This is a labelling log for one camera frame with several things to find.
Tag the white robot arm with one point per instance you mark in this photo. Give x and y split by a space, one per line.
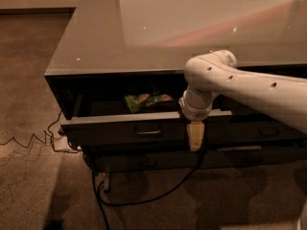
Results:
280 97

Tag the grey counter cabinet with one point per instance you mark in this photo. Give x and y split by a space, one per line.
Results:
115 48

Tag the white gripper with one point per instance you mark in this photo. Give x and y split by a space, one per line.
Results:
193 111

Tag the green chip bag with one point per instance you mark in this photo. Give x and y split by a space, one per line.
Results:
136 102

